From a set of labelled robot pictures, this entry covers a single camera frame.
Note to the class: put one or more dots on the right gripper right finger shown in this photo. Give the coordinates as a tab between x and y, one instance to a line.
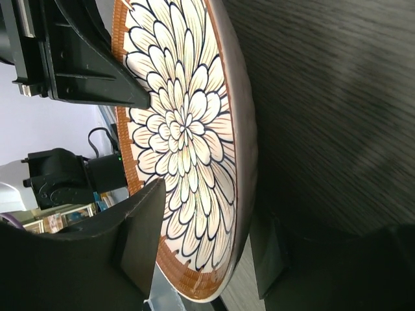
329	271

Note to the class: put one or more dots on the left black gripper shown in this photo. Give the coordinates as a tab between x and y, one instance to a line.
59	177

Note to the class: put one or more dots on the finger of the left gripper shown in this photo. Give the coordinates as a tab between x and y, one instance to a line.
78	59

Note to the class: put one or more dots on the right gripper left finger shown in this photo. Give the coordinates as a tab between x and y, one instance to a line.
105	262

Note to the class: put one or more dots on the brown floral pattern plate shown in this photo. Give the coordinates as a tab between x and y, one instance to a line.
199	135

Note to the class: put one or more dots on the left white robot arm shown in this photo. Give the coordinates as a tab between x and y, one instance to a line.
22	38

